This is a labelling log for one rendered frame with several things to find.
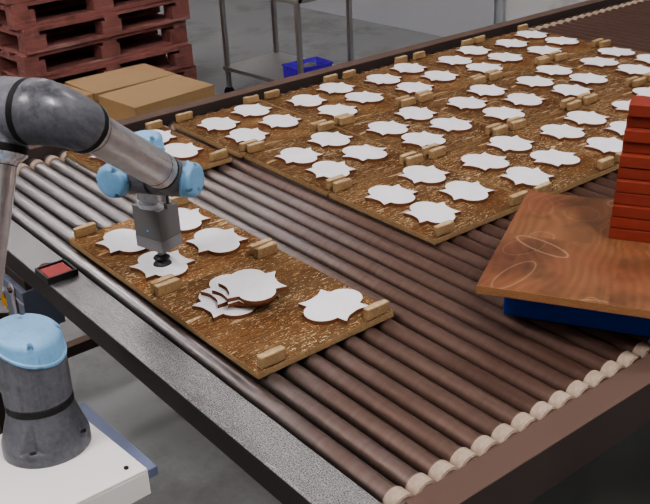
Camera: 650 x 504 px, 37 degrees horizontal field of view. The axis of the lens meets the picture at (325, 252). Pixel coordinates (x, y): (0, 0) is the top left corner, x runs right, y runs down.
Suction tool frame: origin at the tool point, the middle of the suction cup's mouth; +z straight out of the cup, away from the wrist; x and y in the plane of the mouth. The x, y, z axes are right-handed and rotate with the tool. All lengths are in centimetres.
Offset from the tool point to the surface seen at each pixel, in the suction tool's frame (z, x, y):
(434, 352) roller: 3, -4, -70
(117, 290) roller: 2.9, 11.5, 3.4
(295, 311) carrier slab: 1.0, 0.3, -39.3
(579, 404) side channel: 0, 2, -103
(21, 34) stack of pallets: 34, -230, 354
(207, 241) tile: 0.0, -14.3, -1.2
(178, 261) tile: 0.0, -2.6, -2.7
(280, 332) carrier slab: 1.0, 8.8, -41.9
